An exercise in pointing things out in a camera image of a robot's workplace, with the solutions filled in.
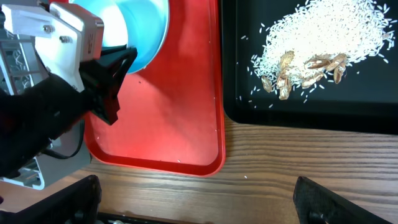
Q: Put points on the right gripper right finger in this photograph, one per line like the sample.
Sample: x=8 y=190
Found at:
x=316 y=204

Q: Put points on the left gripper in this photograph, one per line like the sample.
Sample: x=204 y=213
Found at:
x=103 y=78

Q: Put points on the grey dishwasher rack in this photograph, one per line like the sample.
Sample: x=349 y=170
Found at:
x=20 y=70

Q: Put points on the light blue bowl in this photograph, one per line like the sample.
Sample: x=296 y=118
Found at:
x=142 y=24

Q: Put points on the red plastic tray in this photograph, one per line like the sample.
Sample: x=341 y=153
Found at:
x=171 y=113

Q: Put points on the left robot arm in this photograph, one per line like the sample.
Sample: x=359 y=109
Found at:
x=47 y=110

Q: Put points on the rice and food scraps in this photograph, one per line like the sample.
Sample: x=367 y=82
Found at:
x=289 y=51

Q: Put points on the black tray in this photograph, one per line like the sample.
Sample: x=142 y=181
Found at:
x=342 y=102

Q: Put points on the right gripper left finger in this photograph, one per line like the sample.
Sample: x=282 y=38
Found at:
x=77 y=203

